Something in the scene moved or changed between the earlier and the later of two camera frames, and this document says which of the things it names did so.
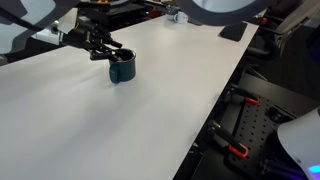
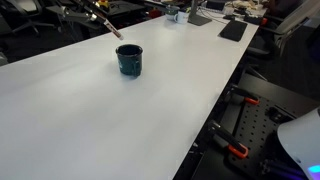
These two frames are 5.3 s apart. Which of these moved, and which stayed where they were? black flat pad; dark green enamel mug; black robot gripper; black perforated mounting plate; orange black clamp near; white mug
Moved: black robot gripper; dark green enamel mug
Stayed: black perforated mounting plate; orange black clamp near; white mug; black flat pad
